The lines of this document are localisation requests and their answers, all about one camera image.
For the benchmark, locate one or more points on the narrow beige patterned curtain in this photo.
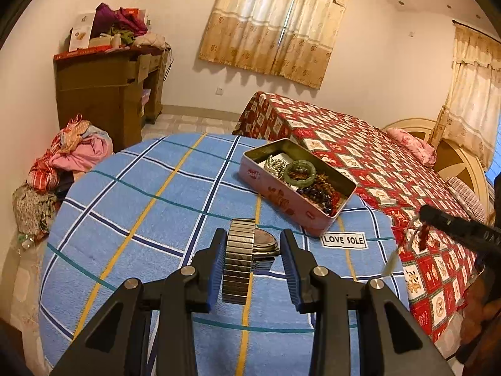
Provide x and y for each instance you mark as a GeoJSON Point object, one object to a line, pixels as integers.
{"type": "Point", "coordinates": [469, 98]}

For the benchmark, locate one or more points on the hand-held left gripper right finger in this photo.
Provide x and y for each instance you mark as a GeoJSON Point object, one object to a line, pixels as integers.
{"type": "Point", "coordinates": [289, 270]}

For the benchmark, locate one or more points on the window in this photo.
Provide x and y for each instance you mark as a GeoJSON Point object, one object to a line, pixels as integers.
{"type": "Point", "coordinates": [494, 174]}

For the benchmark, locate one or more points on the green jade bangle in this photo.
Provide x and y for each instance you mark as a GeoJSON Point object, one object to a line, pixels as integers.
{"type": "Point", "coordinates": [286, 173]}

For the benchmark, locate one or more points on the blue plaid cloth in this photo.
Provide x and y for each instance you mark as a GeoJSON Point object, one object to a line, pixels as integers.
{"type": "Point", "coordinates": [117, 223]}

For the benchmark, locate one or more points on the white card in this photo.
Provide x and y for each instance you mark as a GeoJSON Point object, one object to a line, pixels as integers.
{"type": "Point", "coordinates": [274, 156]}

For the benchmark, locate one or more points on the pink pillow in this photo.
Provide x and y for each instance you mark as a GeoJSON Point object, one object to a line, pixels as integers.
{"type": "Point", "coordinates": [411, 145]}

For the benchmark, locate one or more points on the bed with red patterned bedspread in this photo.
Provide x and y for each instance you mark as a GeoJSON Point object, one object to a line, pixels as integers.
{"type": "Point", "coordinates": [352, 145]}

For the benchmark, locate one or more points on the wide beige patterned curtain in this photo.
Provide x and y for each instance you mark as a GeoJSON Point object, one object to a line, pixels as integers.
{"type": "Point", "coordinates": [274, 27]}

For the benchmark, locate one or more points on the brown wooden cabinet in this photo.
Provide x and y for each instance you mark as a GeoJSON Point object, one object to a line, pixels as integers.
{"type": "Point", "coordinates": [98, 98]}

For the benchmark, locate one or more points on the striped pillow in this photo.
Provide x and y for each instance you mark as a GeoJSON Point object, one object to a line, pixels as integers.
{"type": "Point", "coordinates": [467, 197]}

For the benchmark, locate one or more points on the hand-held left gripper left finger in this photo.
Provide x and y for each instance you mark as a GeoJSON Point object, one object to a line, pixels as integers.
{"type": "Point", "coordinates": [217, 266]}

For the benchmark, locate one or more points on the person's right hand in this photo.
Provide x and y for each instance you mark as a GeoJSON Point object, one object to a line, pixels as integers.
{"type": "Point", "coordinates": [475, 313]}

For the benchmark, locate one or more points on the pink tin box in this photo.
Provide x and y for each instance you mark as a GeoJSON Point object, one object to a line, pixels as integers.
{"type": "Point", "coordinates": [282, 199]}

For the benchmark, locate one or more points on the flat red box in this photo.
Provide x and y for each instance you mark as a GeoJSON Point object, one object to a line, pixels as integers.
{"type": "Point", "coordinates": [86, 51]}

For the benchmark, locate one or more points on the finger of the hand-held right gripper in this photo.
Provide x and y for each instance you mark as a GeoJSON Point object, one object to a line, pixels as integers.
{"type": "Point", "coordinates": [454, 223]}

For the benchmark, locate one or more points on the cream wooden headboard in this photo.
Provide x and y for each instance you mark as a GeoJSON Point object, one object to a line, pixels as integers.
{"type": "Point", "coordinates": [458, 160]}

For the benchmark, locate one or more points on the metal band wristwatch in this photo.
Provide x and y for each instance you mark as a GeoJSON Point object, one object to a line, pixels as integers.
{"type": "Point", "coordinates": [237, 258]}

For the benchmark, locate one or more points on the pile of clothes on cabinet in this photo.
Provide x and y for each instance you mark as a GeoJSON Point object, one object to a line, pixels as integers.
{"type": "Point", "coordinates": [125, 27]}

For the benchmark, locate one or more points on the white cardboard box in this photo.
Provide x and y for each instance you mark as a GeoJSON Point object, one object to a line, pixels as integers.
{"type": "Point", "coordinates": [81, 31]}

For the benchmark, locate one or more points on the red charm with white tassel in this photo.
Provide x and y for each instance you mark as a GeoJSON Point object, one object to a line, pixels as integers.
{"type": "Point", "coordinates": [422, 239]}

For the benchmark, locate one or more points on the heap of colourful clothes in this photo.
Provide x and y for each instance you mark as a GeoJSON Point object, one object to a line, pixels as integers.
{"type": "Point", "coordinates": [66, 156]}

